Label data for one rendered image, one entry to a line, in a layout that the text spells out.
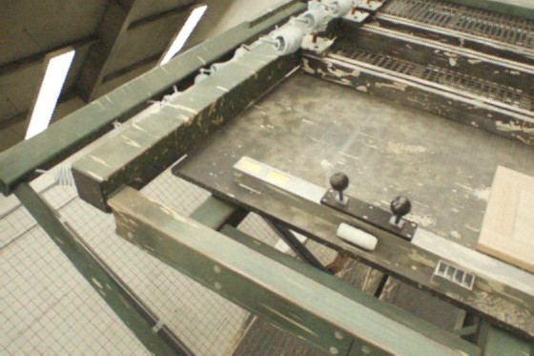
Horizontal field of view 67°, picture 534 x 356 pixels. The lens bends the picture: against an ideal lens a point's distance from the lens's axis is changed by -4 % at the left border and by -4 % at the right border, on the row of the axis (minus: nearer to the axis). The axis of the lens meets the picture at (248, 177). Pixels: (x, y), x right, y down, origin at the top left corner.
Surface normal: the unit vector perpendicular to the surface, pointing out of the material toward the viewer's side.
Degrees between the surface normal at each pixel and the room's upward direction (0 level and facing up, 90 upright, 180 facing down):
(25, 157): 90
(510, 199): 56
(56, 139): 90
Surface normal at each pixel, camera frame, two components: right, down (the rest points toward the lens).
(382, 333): 0.03, -0.76
